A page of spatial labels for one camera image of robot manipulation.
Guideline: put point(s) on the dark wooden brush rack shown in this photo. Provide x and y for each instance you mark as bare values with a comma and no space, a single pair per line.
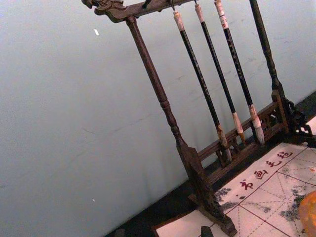
190,158

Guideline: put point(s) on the white felt mat, red grid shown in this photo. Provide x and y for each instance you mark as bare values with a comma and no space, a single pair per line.
266,197

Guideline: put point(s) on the black brush with dark tip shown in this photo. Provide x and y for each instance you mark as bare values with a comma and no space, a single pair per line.
197,66

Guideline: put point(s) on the black brush with tan tip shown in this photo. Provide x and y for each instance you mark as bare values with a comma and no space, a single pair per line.
217,64

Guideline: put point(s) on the white paper sheet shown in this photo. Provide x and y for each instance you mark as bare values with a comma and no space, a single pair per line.
180,225

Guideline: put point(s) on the small black block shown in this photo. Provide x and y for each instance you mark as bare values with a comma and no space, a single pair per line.
208,232

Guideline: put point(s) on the black brush with grey tip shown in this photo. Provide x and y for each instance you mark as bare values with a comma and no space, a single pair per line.
238,69

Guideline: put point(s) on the orange round object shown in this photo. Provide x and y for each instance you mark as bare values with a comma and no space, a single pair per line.
308,214

